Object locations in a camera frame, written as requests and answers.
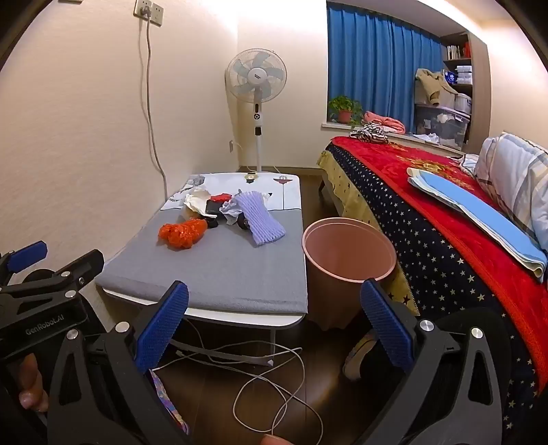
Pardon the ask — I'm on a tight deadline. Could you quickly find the colourful patterned cloth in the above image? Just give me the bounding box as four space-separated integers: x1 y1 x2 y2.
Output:
148 370 190 435

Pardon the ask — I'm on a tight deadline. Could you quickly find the beige jacket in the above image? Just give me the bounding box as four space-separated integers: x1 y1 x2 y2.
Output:
414 67 459 107

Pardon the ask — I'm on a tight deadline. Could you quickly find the person's left hand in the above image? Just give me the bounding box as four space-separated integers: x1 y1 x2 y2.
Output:
17 353 50 414

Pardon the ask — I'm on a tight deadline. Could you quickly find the yellow star-print bed skirt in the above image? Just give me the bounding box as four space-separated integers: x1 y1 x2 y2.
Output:
317 150 418 315

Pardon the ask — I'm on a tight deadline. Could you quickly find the wooden bookshelf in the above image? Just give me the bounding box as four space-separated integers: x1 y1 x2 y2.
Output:
441 32 476 150

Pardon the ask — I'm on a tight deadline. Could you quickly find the white standing fan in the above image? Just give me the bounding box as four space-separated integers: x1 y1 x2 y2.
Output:
225 48 288 174

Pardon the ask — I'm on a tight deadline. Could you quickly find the blue and white folded cloth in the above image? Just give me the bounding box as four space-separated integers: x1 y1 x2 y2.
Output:
407 167 548 281

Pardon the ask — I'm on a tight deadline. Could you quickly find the orange plastic bag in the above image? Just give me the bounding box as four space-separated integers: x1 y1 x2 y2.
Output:
158 218 208 250

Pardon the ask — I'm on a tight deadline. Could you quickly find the lilac knitted cloth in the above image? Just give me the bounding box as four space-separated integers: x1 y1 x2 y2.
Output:
233 189 287 247

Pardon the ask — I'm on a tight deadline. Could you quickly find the blue curtain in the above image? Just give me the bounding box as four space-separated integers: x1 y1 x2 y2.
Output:
326 6 444 125

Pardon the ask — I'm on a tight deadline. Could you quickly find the red plush blanket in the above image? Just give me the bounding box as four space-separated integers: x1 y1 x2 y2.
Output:
332 136 548 403

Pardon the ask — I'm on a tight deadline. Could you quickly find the pink plastic bin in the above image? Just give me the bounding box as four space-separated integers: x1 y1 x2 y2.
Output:
302 217 398 332

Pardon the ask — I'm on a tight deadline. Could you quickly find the thin white cable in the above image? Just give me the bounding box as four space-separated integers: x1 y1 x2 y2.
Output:
152 319 324 441

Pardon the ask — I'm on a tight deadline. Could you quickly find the black and white striped cloth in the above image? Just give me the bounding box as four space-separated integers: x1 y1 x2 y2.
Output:
350 123 389 144

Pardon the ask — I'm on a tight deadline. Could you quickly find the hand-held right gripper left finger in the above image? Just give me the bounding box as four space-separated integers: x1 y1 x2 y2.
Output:
47 280 193 445

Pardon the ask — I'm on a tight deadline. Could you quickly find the pink cloth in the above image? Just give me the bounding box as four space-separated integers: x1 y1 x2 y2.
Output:
363 111 406 134

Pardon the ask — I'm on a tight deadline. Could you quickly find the plaid quilt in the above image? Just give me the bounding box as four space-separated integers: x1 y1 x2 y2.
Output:
473 132 548 253

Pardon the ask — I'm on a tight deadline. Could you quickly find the white wall socket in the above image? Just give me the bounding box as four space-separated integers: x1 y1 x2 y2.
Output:
134 0 163 25

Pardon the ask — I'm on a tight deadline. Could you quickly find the clear storage box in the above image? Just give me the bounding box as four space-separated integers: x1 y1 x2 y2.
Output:
413 105 469 148

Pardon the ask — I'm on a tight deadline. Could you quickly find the large white plastic bag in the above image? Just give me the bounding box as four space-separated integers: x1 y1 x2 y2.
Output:
183 186 212 219

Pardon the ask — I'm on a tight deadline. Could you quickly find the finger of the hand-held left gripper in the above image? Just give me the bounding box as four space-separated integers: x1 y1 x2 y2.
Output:
0 240 49 285
0 249 105 306

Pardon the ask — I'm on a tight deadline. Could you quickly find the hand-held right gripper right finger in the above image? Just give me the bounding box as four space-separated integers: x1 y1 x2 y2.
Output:
360 278 503 445

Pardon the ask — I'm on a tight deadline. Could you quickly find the grey wall cable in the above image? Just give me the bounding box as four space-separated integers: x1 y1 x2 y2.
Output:
139 17 170 202

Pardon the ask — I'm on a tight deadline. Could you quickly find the white printed low table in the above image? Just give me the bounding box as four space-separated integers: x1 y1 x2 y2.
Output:
94 171 309 341

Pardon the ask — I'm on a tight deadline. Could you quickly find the white strap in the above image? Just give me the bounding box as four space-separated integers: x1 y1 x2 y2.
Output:
175 340 275 368

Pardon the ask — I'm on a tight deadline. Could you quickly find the potted green plant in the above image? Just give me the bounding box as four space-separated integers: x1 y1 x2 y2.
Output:
327 95 364 127

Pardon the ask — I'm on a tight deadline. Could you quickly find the slipper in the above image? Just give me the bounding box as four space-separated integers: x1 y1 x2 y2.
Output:
342 331 379 381

